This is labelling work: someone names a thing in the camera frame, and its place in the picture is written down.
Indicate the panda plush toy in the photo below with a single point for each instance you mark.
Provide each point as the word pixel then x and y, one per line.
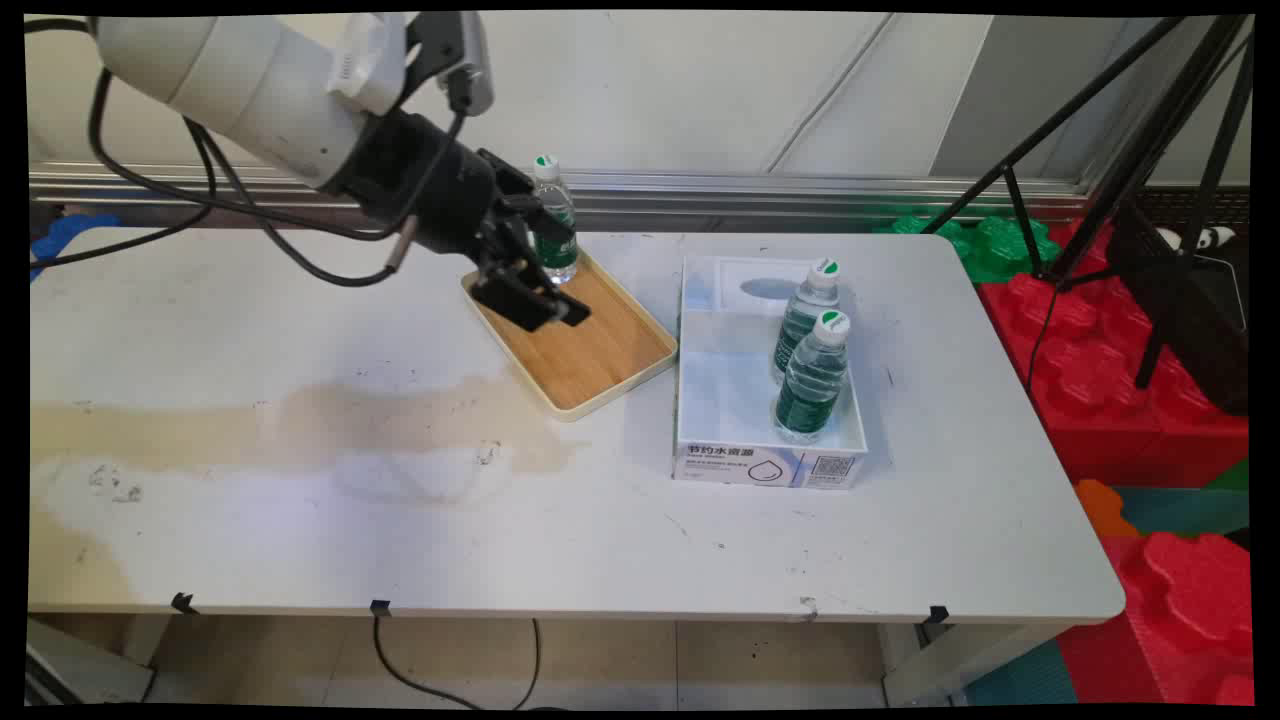
pixel 1210 239

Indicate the aluminium wall rail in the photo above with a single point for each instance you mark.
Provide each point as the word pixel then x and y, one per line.
pixel 750 195

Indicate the teal foam floor mat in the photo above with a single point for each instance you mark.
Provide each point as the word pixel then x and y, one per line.
pixel 1025 680

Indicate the white cardboard box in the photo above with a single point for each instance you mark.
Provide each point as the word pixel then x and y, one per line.
pixel 735 400

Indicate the white table leg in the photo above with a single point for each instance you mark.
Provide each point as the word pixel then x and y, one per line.
pixel 90 660
pixel 950 665

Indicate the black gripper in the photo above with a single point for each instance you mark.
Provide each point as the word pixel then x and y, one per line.
pixel 430 195

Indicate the bamboo tray with cream rim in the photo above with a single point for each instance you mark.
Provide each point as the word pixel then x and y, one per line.
pixel 590 360

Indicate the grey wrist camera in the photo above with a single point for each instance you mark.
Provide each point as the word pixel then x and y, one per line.
pixel 470 60

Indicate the black tripod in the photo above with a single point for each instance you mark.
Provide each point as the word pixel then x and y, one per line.
pixel 1150 130

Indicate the orange foam piece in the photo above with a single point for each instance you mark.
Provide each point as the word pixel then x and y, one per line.
pixel 1105 508

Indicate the green label water bottle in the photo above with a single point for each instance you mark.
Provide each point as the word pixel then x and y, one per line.
pixel 803 312
pixel 810 395
pixel 562 264

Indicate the green foam blocks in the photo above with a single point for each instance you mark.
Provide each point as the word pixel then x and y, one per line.
pixel 990 250

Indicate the large red foam block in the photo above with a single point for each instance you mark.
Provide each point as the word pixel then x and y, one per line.
pixel 1100 400

